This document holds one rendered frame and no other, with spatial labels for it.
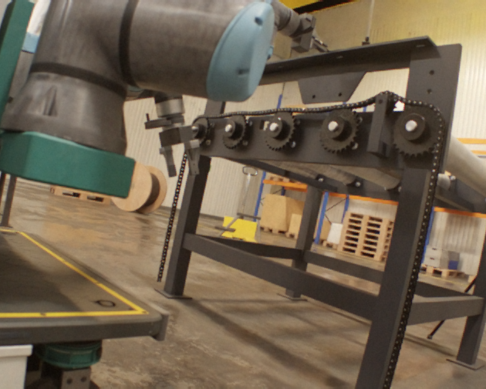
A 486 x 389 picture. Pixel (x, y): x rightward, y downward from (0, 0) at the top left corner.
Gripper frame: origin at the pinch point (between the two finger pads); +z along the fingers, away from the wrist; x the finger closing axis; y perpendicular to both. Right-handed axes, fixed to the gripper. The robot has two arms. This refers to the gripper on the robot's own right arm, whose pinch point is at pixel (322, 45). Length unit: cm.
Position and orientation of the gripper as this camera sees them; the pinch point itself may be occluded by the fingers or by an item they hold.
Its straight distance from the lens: 157.3
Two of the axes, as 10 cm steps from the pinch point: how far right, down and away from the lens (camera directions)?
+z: 7.3, 1.7, 6.6
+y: -6.5, -1.2, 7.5
